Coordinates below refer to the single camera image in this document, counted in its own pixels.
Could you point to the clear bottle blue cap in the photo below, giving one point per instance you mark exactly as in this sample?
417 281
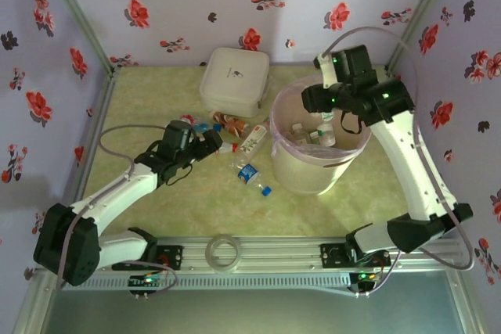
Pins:
248 173

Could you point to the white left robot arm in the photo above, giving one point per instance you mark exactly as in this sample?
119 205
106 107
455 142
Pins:
117 193

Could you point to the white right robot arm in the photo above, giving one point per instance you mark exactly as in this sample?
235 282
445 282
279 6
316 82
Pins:
407 162

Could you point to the pink bin liner bag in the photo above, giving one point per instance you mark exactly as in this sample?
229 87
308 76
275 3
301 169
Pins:
309 152

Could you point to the cream plastic bin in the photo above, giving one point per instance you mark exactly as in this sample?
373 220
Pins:
305 177

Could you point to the clear bottle green label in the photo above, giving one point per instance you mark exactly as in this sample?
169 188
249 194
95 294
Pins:
326 135

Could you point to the orange snack wrapper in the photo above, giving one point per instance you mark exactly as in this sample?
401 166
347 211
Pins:
231 123

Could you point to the small clear bottle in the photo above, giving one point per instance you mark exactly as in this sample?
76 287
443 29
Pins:
299 133
315 137

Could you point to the white printed carton box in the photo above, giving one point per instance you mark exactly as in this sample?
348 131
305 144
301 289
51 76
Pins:
254 139

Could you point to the white zip storage case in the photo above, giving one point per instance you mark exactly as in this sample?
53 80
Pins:
235 80

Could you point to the clear tape roll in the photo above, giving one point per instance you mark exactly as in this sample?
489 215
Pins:
209 252

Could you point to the small circuit board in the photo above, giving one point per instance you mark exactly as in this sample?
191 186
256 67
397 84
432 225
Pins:
146 280
364 276

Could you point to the aluminium side rail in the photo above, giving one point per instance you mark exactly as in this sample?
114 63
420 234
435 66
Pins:
463 299
99 115

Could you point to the aluminium corner post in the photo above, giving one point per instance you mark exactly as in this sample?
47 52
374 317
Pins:
426 5
74 5

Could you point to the aluminium front rail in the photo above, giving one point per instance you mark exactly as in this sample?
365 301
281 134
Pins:
274 252

